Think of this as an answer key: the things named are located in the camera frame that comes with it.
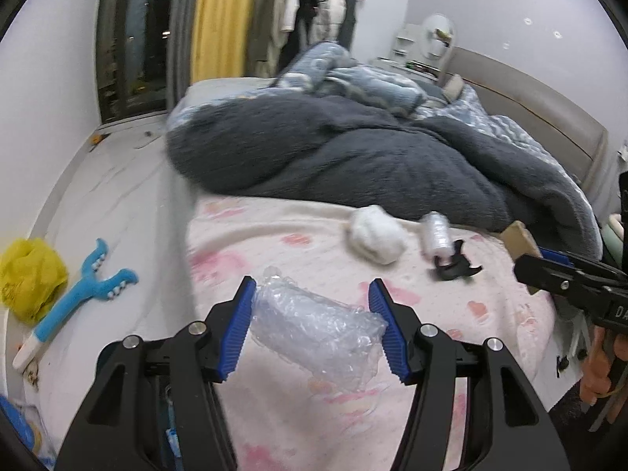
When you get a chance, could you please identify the beige bed headboard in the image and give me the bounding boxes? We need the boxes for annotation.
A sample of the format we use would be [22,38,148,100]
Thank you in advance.
[444,46,609,187]

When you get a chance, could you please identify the dark glass door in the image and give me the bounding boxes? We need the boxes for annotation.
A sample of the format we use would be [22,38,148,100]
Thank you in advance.
[95,0,177,126]

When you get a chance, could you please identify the grey curtain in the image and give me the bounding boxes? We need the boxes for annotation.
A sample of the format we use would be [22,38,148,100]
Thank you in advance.
[169,0,207,109]

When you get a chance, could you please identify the yellow plastic bag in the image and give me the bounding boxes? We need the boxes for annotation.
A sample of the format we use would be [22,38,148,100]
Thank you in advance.
[0,238,69,325]

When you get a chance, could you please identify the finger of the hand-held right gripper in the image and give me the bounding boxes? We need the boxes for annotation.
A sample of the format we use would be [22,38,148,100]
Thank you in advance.
[514,254,619,305]
[539,248,592,268]

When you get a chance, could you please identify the clear plastic roll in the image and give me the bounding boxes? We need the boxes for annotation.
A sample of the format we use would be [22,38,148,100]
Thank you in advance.
[421,212,455,261]

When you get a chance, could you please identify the dark blue pillow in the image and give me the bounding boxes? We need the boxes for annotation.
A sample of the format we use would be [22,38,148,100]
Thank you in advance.
[417,81,448,105]

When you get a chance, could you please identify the pink printed blanket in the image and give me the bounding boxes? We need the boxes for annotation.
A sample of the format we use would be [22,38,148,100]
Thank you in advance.
[186,195,557,471]

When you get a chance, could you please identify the clear bubble wrap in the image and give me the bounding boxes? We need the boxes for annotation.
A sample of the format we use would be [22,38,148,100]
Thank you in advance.
[249,266,388,393]

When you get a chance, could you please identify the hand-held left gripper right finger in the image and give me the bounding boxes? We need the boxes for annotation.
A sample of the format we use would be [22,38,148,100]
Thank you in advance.
[368,278,572,471]

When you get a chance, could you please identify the clothes on hanging rail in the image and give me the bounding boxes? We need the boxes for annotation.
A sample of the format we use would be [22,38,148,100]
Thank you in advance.
[245,0,295,74]

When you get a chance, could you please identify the dark grey fleece blanket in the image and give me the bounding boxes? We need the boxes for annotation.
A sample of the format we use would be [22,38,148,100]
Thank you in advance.
[166,93,602,262]

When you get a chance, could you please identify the blue plush toy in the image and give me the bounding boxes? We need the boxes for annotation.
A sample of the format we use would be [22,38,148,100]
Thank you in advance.
[12,238,139,371]

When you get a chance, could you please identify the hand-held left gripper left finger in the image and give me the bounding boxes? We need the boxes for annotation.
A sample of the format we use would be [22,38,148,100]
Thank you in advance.
[56,276,257,471]

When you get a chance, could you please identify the large white tissue wad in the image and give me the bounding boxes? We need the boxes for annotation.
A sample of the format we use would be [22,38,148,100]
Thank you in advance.
[349,204,409,263]

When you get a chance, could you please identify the black plastic clip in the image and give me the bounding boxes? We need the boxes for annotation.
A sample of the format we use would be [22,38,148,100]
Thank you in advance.
[432,238,484,281]

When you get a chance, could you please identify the blue patterned duvet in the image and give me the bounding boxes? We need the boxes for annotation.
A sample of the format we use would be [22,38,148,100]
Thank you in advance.
[417,83,580,177]

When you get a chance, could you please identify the beige pillow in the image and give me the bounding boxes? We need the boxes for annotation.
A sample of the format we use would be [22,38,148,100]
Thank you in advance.
[444,73,467,102]

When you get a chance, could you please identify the person's right hand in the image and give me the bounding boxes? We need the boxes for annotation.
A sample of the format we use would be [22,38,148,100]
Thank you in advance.
[579,326,615,404]

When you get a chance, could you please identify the white vanity table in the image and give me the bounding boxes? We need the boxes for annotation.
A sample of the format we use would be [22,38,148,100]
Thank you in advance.
[370,24,445,79]

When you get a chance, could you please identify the dark grey pants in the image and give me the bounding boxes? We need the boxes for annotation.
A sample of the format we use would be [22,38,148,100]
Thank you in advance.
[338,0,357,55]

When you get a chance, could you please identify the grey bed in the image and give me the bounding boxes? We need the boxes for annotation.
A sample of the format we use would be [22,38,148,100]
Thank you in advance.
[167,77,609,471]

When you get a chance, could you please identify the white puffer jacket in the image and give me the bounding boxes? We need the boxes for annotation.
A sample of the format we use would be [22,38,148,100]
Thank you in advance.
[314,0,347,40]

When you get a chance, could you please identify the brown cardboard piece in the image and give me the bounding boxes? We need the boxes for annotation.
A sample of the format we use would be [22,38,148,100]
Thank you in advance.
[501,221,543,296]

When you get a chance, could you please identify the yellow curtain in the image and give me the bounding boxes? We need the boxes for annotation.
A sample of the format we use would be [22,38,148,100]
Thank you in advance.
[189,0,263,84]

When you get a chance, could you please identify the black garment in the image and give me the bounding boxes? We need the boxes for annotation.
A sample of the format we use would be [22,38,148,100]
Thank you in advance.
[289,0,323,50]

